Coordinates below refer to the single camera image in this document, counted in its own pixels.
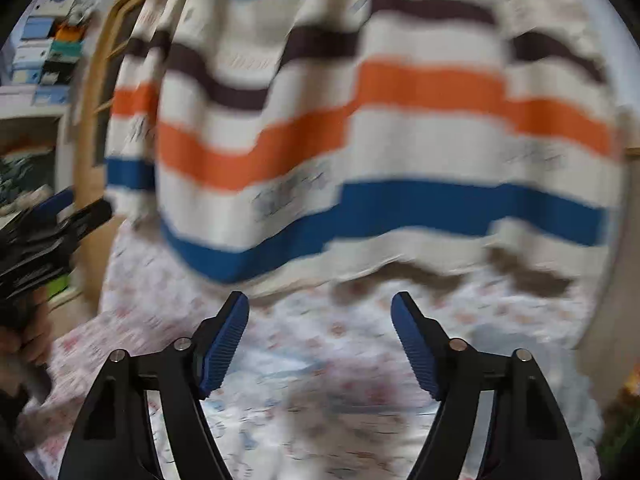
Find white cartoon print pants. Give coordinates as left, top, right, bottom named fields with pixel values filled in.
left=150, top=339, right=452, bottom=480

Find person left hand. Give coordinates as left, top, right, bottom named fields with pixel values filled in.
left=1, top=287, right=52, bottom=365

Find wooden glass panel door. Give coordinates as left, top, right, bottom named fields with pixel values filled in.
left=71, top=0, right=166, bottom=306

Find white storage shelf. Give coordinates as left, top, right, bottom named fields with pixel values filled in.
left=0, top=0, right=87, bottom=311

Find patterned bed sheet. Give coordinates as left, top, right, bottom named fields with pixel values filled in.
left=21, top=226, right=600, bottom=479

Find striped hanging curtain cloth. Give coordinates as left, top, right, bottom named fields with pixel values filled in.
left=105, top=0, right=620, bottom=295

